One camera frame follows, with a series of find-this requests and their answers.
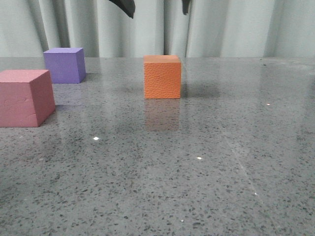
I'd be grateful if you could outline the red foam cube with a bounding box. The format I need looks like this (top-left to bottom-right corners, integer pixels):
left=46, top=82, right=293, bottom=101
left=0, top=70, right=55, bottom=127

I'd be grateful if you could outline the orange foam cube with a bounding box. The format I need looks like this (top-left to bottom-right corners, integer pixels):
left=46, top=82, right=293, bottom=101
left=143, top=55, right=182, bottom=99

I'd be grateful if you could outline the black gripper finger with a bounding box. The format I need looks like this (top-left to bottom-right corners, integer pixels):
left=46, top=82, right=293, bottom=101
left=110, top=0, right=135, bottom=19
left=182, top=0, right=191, bottom=15

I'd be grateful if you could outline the grey-green curtain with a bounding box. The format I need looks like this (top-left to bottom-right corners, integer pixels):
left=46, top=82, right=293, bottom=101
left=0, top=0, right=315, bottom=58

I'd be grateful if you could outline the purple foam cube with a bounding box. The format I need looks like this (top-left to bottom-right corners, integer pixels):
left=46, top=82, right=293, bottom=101
left=43, top=48, right=86, bottom=84

